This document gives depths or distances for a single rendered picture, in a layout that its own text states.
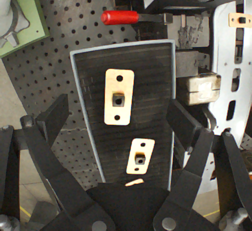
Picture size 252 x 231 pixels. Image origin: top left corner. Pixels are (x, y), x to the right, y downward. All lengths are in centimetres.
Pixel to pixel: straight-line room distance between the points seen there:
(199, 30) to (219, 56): 15
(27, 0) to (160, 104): 64
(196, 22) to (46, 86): 65
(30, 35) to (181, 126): 65
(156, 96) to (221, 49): 28
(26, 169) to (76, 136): 164
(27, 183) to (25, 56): 216
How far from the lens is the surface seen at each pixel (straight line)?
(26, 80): 80
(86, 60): 21
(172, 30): 31
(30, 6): 72
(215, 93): 38
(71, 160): 96
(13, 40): 70
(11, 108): 188
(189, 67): 30
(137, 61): 21
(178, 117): 17
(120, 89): 21
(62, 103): 17
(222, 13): 46
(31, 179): 254
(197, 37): 33
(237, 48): 51
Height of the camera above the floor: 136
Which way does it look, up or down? 66 degrees down
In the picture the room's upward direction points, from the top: 170 degrees clockwise
